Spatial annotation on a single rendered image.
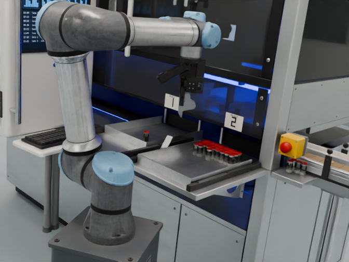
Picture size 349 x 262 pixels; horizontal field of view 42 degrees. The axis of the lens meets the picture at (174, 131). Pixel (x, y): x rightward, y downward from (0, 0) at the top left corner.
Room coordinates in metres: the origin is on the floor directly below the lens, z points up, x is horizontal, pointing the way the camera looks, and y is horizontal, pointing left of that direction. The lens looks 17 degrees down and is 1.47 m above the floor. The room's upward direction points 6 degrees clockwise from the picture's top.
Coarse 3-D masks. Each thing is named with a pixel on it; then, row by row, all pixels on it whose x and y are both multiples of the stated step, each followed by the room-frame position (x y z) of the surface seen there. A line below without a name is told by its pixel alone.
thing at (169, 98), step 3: (165, 96) 1.99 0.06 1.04; (168, 96) 1.98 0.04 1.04; (171, 96) 1.96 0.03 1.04; (174, 96) 1.95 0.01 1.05; (165, 99) 1.99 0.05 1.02; (168, 99) 1.98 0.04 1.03; (171, 99) 1.96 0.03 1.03; (174, 99) 1.95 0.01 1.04; (177, 99) 1.94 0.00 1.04; (165, 102) 1.99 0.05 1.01; (168, 102) 1.97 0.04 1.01; (171, 102) 1.96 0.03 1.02; (174, 102) 1.95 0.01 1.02; (177, 102) 1.94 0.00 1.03; (165, 105) 1.99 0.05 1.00; (168, 105) 1.97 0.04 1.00; (171, 105) 1.96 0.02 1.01; (174, 105) 1.95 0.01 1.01; (177, 105) 1.94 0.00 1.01; (171, 108) 1.96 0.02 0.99; (174, 108) 1.95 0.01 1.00; (177, 108) 1.94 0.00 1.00
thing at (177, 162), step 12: (180, 144) 1.71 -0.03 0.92; (192, 144) 1.75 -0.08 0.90; (144, 156) 1.52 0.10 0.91; (156, 156) 1.61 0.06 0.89; (168, 156) 1.64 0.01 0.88; (180, 156) 1.65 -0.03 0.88; (192, 156) 1.67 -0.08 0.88; (204, 156) 1.68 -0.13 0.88; (156, 168) 1.48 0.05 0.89; (168, 168) 1.44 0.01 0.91; (180, 168) 1.53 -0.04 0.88; (192, 168) 1.54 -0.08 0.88; (204, 168) 1.55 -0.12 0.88; (216, 168) 1.57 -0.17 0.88; (228, 168) 1.51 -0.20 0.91; (180, 180) 1.40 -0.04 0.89; (192, 180) 1.37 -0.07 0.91
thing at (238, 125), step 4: (228, 112) 1.76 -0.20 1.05; (228, 116) 1.75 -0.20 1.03; (236, 116) 1.73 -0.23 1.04; (240, 116) 1.71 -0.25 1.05; (228, 120) 1.75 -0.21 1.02; (232, 120) 1.74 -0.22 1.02; (236, 120) 1.72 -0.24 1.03; (240, 120) 1.71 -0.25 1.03; (224, 124) 1.76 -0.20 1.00; (228, 124) 1.75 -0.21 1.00; (232, 124) 1.74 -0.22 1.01; (236, 124) 1.72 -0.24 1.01; (240, 124) 1.71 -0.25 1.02; (232, 128) 1.73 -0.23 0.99; (236, 128) 1.72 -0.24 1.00; (240, 128) 1.71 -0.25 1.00
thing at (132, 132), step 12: (144, 120) 2.02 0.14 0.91; (156, 120) 2.08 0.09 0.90; (108, 132) 1.84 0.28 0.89; (120, 132) 1.79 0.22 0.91; (132, 132) 1.90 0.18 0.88; (156, 132) 1.94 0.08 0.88; (168, 132) 1.96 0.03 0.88; (180, 132) 1.98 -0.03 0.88; (192, 132) 1.89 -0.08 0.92; (132, 144) 1.74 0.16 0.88; (144, 144) 1.69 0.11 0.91; (156, 144) 1.73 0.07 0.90
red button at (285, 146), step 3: (282, 144) 1.55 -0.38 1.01; (285, 144) 1.54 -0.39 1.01; (288, 144) 1.54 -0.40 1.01; (279, 147) 1.55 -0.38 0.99; (282, 147) 1.54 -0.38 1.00; (285, 147) 1.53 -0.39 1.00; (288, 147) 1.53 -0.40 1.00; (282, 150) 1.54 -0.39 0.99; (285, 150) 1.53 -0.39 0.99; (288, 150) 1.53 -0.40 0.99
